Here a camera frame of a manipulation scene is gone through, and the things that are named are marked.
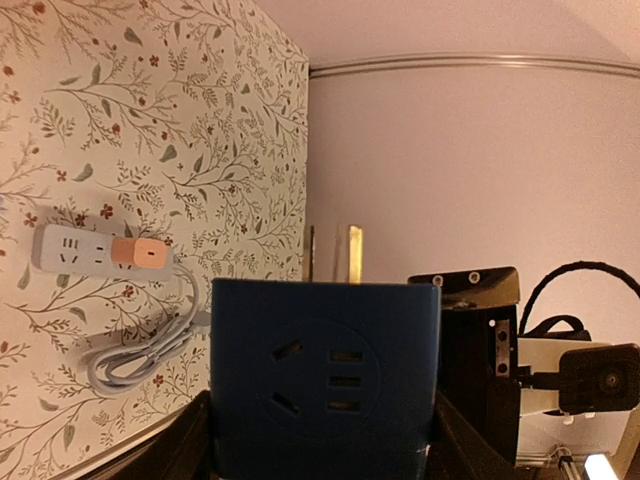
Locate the dark blue cube socket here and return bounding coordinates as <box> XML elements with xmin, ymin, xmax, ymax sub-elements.
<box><xmin>209</xmin><ymin>224</ymin><xmax>442</xmax><ymax>480</ymax></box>

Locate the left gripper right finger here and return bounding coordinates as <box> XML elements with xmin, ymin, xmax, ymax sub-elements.
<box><xmin>424</xmin><ymin>390</ymin><xmax>519</xmax><ymax>480</ymax></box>

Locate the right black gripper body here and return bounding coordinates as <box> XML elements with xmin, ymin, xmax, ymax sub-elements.
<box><xmin>408</xmin><ymin>266</ymin><xmax>521</xmax><ymax>464</ymax></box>

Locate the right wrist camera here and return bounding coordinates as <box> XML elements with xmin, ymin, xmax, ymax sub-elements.
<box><xmin>517</xmin><ymin>338</ymin><xmax>639</xmax><ymax>416</ymax></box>

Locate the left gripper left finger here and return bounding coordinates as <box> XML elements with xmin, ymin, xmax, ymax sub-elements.
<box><xmin>102</xmin><ymin>390</ymin><xmax>215</xmax><ymax>479</ymax></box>

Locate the grey power strip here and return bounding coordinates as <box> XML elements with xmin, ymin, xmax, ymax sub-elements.
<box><xmin>32</xmin><ymin>224</ymin><xmax>173</xmax><ymax>282</ymax></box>

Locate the floral table mat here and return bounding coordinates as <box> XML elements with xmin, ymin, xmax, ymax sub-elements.
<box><xmin>1</xmin><ymin>1</ymin><xmax>308</xmax><ymax>479</ymax></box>

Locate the grey power strip cable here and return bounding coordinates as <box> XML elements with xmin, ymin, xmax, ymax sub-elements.
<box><xmin>82</xmin><ymin>262</ymin><xmax>211</xmax><ymax>391</ymax></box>

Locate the pink charger plug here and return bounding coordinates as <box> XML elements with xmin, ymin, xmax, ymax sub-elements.
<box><xmin>111</xmin><ymin>237</ymin><xmax>169</xmax><ymax>270</ymax></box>

